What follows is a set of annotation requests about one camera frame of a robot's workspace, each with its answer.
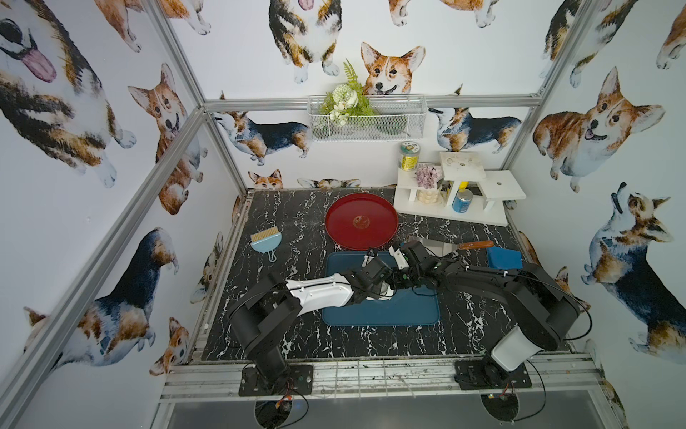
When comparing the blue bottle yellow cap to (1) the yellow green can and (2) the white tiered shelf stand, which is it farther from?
(1) the yellow green can

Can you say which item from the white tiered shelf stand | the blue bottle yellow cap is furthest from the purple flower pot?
the blue bottle yellow cap

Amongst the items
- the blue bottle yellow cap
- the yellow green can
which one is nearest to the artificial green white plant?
the yellow green can

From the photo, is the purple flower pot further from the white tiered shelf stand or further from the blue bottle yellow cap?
the blue bottle yellow cap

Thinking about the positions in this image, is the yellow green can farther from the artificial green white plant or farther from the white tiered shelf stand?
the artificial green white plant

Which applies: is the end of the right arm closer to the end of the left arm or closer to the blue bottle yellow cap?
the end of the left arm

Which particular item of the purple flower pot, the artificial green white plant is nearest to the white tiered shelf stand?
the purple flower pot

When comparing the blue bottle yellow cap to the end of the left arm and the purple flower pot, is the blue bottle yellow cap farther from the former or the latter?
the end of the left arm

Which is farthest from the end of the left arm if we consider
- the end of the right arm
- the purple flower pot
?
the purple flower pot

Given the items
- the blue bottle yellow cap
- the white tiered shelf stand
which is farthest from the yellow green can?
the blue bottle yellow cap

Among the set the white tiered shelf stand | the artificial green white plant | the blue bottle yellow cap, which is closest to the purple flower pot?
the white tiered shelf stand

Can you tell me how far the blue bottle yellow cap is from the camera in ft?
3.57

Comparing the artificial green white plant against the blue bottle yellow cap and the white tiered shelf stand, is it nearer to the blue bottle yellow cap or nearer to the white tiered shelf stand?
the white tiered shelf stand

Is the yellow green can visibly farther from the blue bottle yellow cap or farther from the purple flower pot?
the blue bottle yellow cap

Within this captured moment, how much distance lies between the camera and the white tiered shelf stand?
3.25 feet
